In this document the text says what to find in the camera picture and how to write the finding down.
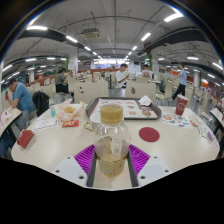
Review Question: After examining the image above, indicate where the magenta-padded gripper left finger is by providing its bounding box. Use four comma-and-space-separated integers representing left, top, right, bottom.
53, 143, 98, 188

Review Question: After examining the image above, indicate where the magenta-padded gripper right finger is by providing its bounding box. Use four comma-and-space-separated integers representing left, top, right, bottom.
127, 143, 173, 188

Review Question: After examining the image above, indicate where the clear bottle with yellow cap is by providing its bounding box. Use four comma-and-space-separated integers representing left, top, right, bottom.
94, 103, 132, 178

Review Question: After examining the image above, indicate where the flat round red coaster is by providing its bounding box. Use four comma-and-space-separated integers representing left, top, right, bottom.
138, 126, 161, 143

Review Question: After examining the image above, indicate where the red sauce packet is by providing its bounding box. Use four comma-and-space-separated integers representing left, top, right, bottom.
62, 119, 80, 129

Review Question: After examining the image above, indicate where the white paper card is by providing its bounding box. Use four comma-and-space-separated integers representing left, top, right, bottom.
32, 117, 58, 131

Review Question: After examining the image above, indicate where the white flyer with colourful prints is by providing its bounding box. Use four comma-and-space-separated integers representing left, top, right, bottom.
161, 111, 193, 130

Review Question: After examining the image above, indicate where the red wallet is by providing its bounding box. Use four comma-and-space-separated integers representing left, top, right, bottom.
17, 129, 35, 149

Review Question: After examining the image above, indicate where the small teal cup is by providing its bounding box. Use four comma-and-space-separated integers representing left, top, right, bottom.
49, 105, 57, 118

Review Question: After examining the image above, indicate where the clear plastic packet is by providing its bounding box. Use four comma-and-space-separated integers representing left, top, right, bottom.
198, 125, 219, 144

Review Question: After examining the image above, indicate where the dark brown food tray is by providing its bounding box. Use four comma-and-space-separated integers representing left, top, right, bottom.
85, 96, 162, 120

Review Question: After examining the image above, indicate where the printed paper tray liner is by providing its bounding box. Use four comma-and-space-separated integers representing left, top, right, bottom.
94, 98, 158, 119

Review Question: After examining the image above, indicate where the red paper cup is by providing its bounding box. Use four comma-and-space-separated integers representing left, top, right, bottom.
174, 94, 190, 117

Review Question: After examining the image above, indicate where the crumpled white napkin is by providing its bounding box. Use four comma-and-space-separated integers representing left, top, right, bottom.
137, 95, 153, 107

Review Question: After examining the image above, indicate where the black backpack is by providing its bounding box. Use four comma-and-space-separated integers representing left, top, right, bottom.
32, 91, 50, 117

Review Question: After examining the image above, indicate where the beige neighbouring table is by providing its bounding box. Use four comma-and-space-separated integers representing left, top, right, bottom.
0, 107, 23, 138
209, 107, 224, 134

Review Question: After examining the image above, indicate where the group of beige chairs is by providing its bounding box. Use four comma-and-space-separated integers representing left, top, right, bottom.
24, 71, 214, 116

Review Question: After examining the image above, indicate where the person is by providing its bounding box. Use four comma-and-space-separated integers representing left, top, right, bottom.
115, 63, 130, 89
4, 78, 36, 131
141, 64, 154, 80
171, 63, 188, 101
54, 68, 70, 94

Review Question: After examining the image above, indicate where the ceiling air conditioner unit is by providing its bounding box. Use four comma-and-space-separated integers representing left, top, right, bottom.
80, 27, 101, 40

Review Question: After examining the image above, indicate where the group of ceiling lights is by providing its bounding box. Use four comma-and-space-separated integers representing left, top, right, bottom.
1, 12, 224, 73

